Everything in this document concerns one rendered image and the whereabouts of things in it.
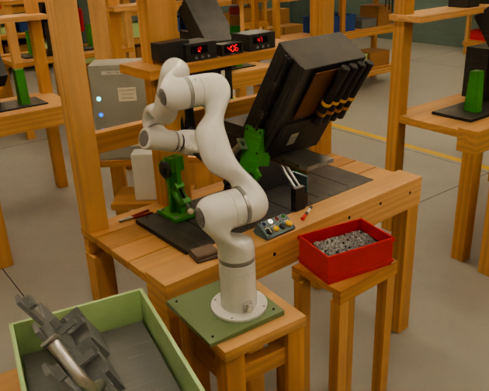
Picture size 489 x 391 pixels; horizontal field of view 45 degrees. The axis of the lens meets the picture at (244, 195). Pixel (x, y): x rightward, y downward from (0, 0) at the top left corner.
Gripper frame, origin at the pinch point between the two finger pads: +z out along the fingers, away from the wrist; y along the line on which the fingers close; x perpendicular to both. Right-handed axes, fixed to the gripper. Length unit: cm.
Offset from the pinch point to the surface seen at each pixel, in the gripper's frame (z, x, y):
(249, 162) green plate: 19.2, -1.7, -8.2
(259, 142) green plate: 18.4, -11.4, -4.2
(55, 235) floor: 52, 233, 70
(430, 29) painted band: 942, 197, 492
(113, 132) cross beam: -22.3, 28.9, 22.5
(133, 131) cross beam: -13.0, 27.7, 23.2
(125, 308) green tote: -51, 11, -61
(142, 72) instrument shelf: -23.4, -1.5, 31.2
